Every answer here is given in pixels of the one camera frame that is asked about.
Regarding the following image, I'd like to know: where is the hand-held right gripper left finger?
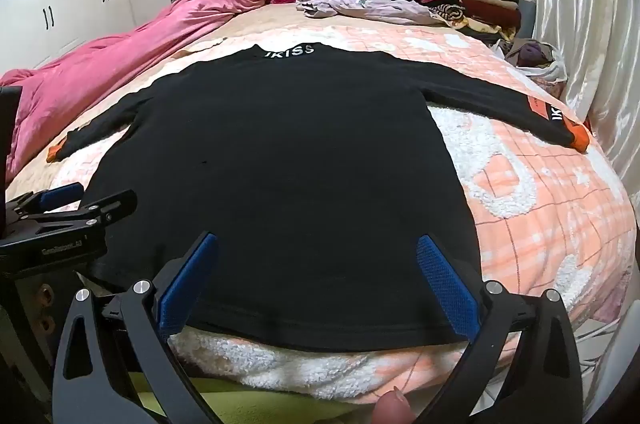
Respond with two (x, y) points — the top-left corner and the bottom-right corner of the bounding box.
(52, 231), (236, 424)

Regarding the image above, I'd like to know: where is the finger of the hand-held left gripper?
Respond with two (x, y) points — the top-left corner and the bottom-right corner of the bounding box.
(20, 190), (138, 235)
(5, 183), (85, 217)

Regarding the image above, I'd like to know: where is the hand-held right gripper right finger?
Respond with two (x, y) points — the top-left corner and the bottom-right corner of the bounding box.
(416, 234), (586, 424)

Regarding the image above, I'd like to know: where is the black sweater with orange cuffs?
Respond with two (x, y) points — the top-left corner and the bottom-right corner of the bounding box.
(46, 42), (592, 353)

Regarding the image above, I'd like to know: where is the white bag with clothes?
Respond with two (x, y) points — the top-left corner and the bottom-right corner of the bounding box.
(492, 39), (568, 92)

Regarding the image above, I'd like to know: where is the person's right hand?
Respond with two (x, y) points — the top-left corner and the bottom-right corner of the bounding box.
(375, 386), (417, 424)

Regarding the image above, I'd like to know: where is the orange and white plush blanket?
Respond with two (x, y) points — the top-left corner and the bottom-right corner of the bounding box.
(50, 22), (636, 402)

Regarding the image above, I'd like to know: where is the person's yellow-green garment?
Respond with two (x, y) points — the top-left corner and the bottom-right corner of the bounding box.
(135, 371), (386, 424)

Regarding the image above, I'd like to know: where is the pink duvet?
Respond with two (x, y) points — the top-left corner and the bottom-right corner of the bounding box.
(0, 0), (268, 182)

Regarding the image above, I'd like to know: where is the beige bed sheet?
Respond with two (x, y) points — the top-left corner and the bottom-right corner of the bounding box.
(5, 2), (481, 205)

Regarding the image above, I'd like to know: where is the grey-blue pillow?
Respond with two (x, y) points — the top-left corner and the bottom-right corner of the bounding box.
(519, 0), (537, 36)

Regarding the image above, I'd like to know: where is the lilac garment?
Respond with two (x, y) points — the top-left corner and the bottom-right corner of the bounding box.
(295, 0), (441, 26)

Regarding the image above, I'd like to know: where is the white satin curtain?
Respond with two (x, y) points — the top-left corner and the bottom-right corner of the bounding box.
(520, 0), (640, 205)

